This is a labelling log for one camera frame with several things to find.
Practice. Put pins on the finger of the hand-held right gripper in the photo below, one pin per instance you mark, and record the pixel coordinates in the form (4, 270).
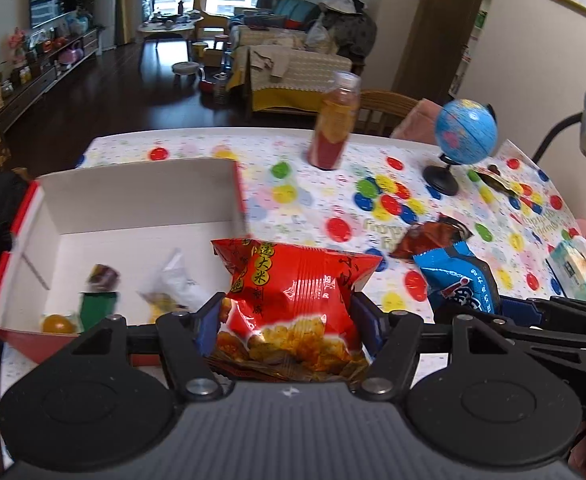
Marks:
(523, 312)
(558, 339)

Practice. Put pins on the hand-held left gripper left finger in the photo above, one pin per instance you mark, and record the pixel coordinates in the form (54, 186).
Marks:
(208, 327)

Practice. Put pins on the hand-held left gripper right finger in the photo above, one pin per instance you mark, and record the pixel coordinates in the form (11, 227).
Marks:
(368, 327)

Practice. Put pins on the clear yellow snack packet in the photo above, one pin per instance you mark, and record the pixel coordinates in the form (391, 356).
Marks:
(173, 280)

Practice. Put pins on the blue snack bag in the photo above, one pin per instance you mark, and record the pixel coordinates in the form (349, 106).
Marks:
(460, 280)

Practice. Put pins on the red rice cracker bag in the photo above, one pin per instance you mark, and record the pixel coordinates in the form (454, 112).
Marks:
(293, 285)

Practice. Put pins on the green snack packet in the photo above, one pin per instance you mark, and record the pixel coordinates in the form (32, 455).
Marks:
(95, 310)

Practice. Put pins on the small purple snack packet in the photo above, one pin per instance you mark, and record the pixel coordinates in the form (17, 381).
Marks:
(103, 277)

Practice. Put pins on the red cardboard box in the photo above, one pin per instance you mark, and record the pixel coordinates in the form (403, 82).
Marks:
(138, 200)

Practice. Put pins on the braised egg packet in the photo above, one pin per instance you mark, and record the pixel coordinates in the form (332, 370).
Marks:
(55, 324)

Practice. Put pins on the tissue pack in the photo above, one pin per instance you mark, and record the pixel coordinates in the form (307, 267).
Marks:
(573, 267)

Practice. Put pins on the brown foil snack bag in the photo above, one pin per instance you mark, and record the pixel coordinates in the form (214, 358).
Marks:
(428, 237)

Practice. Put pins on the dark candy wrapper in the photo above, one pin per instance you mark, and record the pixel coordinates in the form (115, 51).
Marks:
(498, 180)

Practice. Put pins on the balloon print tablecloth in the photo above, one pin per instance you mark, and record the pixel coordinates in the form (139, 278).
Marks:
(323, 200)

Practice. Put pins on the small blue globe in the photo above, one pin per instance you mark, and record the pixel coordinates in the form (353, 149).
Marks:
(465, 132)

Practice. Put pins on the orange juice bottle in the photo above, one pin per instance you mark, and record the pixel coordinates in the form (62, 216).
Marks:
(330, 130)

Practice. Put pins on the pink cloth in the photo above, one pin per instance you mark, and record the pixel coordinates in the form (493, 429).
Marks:
(415, 122)

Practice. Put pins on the wooden chair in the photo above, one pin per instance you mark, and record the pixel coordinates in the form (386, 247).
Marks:
(383, 105)

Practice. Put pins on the small round stool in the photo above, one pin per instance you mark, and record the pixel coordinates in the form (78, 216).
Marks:
(188, 67)

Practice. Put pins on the wooden tv cabinet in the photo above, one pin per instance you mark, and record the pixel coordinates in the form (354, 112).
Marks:
(33, 85)

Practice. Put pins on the coffee table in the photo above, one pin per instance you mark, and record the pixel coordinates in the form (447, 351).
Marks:
(170, 27)

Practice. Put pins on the pile of clothes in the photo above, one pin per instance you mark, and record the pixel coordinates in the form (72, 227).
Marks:
(343, 25)

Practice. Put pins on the teal sofa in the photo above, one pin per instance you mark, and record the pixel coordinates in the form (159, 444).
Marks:
(295, 7)

